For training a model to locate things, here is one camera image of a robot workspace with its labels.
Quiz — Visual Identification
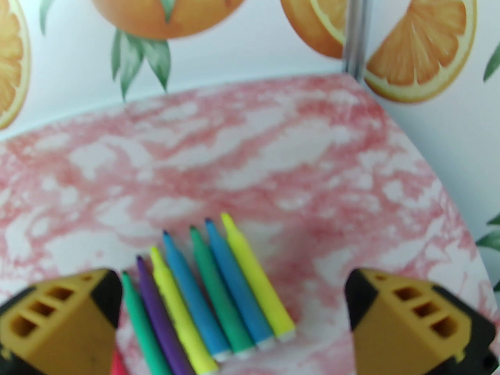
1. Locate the green marker pen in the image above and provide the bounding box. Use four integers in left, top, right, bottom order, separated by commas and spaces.
189, 226, 254, 358
121, 271, 172, 375

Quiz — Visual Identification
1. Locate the blue marker pen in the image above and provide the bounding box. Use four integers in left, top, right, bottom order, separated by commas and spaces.
162, 230, 233, 362
205, 218, 276, 350

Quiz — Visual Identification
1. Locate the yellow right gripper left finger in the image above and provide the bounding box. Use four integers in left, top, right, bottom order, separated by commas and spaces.
0, 268, 124, 375

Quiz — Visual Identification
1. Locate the pink marble pattern mat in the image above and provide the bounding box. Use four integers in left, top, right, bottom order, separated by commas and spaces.
0, 73, 493, 375

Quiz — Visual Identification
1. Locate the aluminium frame post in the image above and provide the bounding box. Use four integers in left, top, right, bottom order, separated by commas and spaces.
343, 0, 370, 78

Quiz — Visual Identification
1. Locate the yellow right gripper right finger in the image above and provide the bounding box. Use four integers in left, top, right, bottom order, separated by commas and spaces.
345, 268, 497, 375

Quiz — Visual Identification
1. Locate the purple marker pen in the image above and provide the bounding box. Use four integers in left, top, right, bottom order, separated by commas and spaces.
136, 255, 196, 375

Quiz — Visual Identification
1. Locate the yellow marker pen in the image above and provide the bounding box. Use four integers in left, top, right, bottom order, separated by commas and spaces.
221, 212, 295, 342
150, 246, 219, 374

